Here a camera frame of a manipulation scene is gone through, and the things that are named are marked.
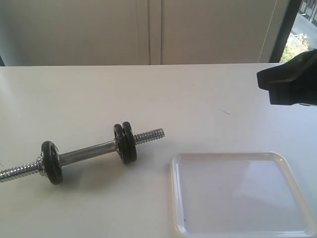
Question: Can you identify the black window frame post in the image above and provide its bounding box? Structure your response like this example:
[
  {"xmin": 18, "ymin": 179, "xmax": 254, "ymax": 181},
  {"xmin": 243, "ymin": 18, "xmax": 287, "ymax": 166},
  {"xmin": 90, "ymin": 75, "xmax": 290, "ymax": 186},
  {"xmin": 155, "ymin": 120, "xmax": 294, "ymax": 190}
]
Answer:
[{"xmin": 269, "ymin": 0, "xmax": 302, "ymax": 63}]

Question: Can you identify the chrome threaded dumbbell bar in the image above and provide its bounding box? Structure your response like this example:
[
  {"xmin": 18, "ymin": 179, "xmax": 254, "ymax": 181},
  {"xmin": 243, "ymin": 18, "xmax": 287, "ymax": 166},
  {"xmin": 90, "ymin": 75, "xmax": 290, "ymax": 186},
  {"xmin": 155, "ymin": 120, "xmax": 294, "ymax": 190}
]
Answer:
[{"xmin": 0, "ymin": 128, "xmax": 165, "ymax": 182}]

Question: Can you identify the black weight plate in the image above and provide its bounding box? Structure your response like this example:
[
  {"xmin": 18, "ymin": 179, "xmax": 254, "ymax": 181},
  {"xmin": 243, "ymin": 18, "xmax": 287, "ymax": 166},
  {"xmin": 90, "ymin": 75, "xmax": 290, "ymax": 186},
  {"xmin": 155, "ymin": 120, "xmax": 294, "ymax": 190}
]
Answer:
[
  {"xmin": 41, "ymin": 141, "xmax": 63, "ymax": 185},
  {"xmin": 122, "ymin": 121, "xmax": 137, "ymax": 163},
  {"xmin": 113, "ymin": 124, "xmax": 130, "ymax": 165}
]

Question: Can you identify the white plastic tray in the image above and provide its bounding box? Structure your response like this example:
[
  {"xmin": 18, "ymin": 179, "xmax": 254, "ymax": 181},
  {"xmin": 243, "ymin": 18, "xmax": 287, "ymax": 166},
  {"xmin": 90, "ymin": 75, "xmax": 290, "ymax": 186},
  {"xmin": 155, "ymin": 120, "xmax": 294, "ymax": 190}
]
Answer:
[{"xmin": 170, "ymin": 152, "xmax": 317, "ymax": 238}]

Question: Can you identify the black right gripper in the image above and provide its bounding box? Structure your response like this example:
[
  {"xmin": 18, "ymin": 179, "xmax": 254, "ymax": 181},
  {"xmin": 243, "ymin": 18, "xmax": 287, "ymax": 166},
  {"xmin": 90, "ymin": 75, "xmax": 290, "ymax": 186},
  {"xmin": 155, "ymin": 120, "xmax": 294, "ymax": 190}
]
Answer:
[{"xmin": 257, "ymin": 49, "xmax": 317, "ymax": 106}]

